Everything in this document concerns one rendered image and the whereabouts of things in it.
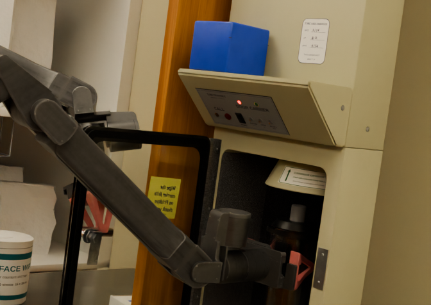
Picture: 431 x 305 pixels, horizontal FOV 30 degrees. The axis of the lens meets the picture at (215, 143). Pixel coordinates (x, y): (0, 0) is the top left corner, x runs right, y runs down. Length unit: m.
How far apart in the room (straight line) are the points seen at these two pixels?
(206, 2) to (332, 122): 0.42
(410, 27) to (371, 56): 0.45
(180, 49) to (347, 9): 0.35
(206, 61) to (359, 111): 0.29
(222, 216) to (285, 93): 0.23
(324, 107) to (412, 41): 0.56
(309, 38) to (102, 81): 1.27
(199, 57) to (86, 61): 1.25
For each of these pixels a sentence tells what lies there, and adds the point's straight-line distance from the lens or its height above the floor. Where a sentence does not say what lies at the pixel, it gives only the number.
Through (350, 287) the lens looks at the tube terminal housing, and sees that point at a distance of 1.45.
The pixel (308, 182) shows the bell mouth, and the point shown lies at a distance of 1.45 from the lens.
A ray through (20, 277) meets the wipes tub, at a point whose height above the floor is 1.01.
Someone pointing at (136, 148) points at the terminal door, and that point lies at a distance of 1.43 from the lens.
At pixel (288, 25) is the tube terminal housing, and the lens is 1.47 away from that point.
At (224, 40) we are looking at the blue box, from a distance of 1.43.
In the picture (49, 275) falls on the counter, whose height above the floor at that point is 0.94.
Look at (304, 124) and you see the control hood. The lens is 1.35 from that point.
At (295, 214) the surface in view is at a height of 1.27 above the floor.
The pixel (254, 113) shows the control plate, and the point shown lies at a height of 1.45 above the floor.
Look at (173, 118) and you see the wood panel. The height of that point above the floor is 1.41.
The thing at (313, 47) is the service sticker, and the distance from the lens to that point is 1.43.
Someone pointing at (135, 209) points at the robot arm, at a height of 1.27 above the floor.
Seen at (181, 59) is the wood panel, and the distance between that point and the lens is 1.57.
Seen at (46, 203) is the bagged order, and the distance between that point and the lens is 2.53.
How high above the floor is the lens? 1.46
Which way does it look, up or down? 3 degrees down
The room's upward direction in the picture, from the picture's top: 8 degrees clockwise
